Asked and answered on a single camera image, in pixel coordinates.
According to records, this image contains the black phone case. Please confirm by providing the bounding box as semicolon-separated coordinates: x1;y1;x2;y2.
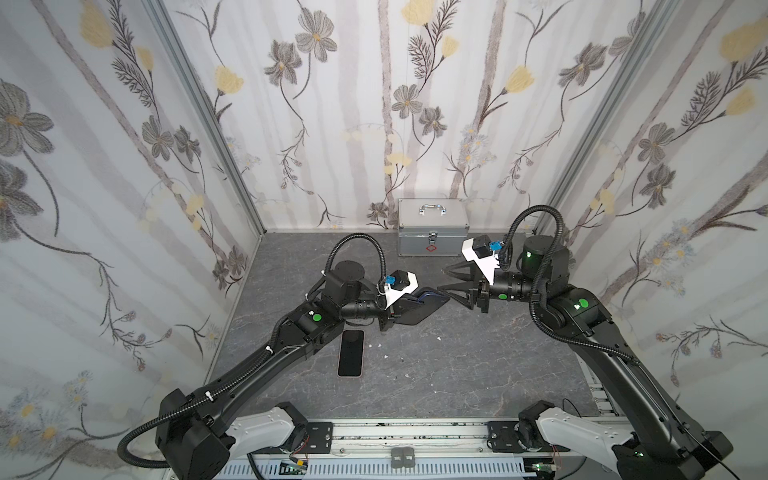
393;290;450;326

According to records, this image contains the blue phone black screen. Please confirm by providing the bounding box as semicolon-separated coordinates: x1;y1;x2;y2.
414;287;443;303

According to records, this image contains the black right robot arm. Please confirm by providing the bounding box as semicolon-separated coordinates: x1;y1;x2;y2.
441;235;733;479

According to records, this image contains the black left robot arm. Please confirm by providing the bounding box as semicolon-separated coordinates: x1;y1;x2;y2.
151;261;418;479

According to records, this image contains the black phone with pink edge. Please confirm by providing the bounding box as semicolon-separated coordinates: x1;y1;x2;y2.
337;330;365;378

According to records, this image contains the silver aluminium first aid case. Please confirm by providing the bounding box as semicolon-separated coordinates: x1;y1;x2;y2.
398;198;470;257

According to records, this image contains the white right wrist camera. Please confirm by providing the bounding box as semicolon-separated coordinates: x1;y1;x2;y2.
461;235;503;285

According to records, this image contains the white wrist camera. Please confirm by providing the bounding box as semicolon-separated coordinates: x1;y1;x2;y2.
461;235;503;285
384;270;418;308

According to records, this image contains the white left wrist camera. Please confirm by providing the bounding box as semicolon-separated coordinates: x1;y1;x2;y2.
384;270;418;308

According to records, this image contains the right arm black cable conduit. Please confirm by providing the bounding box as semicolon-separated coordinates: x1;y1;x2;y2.
500;204;640;365

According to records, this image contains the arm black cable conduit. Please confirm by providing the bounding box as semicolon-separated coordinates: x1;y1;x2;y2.
116;232;388;469
500;204;640;365

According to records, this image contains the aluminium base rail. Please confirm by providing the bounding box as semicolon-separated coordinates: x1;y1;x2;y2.
164;418;652;480

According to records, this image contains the white vented cable duct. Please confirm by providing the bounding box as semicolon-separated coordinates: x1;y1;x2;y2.
212;458;541;480

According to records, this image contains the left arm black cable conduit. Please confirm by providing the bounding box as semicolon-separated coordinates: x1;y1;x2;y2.
116;232;388;469

